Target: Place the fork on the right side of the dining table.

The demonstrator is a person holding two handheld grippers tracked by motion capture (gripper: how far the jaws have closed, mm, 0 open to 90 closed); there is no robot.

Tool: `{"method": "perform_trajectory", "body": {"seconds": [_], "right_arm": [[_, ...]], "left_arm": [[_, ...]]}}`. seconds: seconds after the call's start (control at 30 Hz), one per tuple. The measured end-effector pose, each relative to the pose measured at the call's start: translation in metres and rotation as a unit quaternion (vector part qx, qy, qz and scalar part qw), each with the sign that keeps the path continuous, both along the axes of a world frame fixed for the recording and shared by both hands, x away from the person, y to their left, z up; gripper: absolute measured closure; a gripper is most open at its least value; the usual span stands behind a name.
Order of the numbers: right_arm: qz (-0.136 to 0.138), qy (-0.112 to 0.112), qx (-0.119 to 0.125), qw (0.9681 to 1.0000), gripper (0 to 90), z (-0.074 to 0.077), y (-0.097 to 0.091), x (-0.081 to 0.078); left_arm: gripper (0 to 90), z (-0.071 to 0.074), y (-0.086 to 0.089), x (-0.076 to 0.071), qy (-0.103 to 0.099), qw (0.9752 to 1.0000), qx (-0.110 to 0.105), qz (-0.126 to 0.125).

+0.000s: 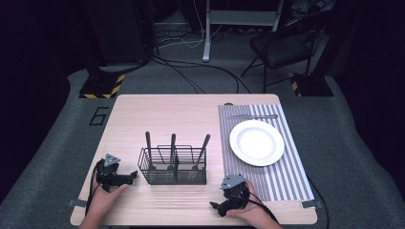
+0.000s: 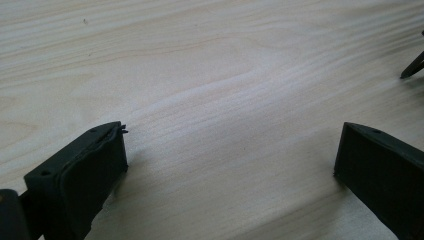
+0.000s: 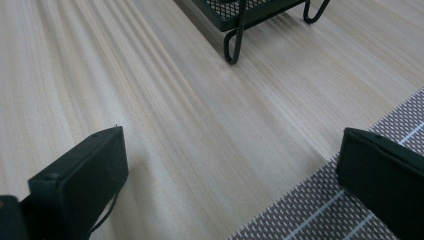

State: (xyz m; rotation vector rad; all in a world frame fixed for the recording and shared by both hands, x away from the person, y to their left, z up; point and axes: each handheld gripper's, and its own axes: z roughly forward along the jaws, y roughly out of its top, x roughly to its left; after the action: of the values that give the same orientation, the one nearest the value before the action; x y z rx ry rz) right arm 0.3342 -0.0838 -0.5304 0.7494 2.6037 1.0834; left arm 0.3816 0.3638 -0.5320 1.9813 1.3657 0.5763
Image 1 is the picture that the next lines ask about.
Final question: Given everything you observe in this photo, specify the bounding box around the grey tape strip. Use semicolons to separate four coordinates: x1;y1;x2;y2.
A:
300;199;324;210
67;198;89;209

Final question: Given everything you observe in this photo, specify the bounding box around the black cable beside table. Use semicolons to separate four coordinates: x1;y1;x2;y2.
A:
306;177;331;229

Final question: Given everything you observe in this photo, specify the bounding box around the person's right hand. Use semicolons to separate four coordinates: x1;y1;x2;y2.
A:
225;179;277;229

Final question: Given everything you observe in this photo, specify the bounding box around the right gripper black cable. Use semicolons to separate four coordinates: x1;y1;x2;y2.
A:
237;190;282;224

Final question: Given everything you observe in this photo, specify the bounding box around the white metal table frame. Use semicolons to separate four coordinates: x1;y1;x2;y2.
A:
202;0;285;63

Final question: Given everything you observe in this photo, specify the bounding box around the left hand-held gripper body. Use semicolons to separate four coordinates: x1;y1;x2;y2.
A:
95;153;134;193

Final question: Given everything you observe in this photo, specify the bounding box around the black folding chair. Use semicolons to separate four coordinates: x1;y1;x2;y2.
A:
240;13;328;94

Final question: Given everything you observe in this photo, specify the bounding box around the black-handled utensil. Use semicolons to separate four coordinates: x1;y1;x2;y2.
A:
167;133;179;171
144;131;158;170
190;134;211;171

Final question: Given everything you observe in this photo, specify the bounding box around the black floor cable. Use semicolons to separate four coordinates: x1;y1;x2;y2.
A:
149;53;252;95

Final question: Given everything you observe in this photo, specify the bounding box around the white round plate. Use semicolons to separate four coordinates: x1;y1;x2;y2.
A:
228;119;286;168

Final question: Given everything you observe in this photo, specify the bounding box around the grey table knife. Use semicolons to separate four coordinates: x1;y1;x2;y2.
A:
225;114;279;120

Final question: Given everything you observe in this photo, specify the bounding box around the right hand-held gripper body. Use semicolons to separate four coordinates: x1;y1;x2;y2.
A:
219;174;251;212

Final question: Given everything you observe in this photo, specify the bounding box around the white floor cable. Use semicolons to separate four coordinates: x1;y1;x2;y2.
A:
157;0;224;50

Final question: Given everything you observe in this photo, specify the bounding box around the person's left hand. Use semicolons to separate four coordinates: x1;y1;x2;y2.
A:
87;183;129;221

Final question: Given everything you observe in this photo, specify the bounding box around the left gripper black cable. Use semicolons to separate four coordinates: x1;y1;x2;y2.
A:
84;160;104;218

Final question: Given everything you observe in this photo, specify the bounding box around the black wire cutlery basket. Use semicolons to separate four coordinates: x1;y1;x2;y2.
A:
137;144;208;186

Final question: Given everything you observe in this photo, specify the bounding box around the yellow-black striped stand base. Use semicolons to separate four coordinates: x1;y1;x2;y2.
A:
288;72;335;98
78;73;126;100

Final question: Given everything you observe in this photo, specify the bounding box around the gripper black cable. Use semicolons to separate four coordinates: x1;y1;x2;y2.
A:
237;190;282;224
84;160;104;218

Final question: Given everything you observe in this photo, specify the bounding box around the grey striped placemat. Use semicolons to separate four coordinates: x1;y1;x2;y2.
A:
217;103;316;202

